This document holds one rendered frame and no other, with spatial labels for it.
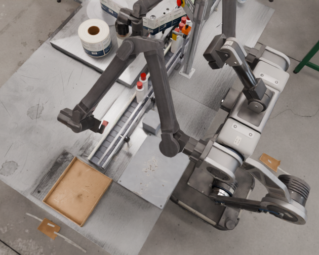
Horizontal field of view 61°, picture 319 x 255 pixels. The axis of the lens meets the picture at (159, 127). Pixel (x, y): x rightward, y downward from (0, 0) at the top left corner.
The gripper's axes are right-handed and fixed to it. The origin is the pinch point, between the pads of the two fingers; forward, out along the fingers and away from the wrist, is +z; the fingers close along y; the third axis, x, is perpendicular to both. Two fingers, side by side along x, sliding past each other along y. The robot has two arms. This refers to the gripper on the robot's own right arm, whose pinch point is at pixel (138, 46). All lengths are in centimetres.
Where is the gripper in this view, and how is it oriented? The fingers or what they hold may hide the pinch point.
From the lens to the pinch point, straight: 154.4
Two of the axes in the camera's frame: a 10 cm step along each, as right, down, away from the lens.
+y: -5.1, 7.8, -3.5
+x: 8.6, 4.8, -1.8
